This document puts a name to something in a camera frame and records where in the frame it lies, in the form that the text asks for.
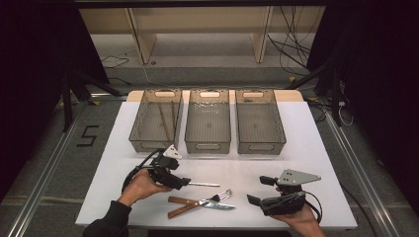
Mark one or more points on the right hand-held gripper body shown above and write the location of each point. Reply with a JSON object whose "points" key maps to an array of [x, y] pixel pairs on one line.
{"points": [[286, 202]]}

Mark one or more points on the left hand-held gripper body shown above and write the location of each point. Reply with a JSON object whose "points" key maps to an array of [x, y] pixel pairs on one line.
{"points": [[163, 171]]}

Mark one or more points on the steel spoon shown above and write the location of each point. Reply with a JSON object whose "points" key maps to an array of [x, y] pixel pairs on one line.
{"points": [[204, 184]]}

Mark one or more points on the smoked clear plastic bin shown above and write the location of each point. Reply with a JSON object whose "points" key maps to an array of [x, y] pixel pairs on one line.
{"points": [[260, 126], [148, 126], [208, 126]]}

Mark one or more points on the brown wooden chopstick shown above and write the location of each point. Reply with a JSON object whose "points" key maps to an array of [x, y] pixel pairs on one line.
{"points": [[163, 122]]}

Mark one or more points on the person's left hand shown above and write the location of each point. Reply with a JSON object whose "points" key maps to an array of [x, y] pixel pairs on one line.
{"points": [[143, 184]]}

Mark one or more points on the person's right hand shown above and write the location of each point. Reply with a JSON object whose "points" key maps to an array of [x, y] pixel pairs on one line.
{"points": [[304, 223]]}

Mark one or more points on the white table cover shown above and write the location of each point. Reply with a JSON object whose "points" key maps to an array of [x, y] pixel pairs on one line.
{"points": [[108, 184]]}

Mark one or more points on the black metal stand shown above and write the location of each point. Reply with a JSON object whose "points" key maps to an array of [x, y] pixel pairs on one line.
{"points": [[334, 95], [67, 102]]}

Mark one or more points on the black curtain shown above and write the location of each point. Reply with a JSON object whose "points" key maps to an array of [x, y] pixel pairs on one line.
{"points": [[378, 82], [36, 82]]}

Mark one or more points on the light wooden desk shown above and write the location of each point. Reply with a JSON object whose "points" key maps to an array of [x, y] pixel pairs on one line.
{"points": [[197, 19]]}

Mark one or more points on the black metal bar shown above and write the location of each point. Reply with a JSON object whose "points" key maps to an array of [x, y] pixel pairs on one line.
{"points": [[197, 3]]}

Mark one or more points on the aluminium floor rail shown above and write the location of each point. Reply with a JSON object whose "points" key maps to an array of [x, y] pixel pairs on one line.
{"points": [[39, 184], [365, 177]]}

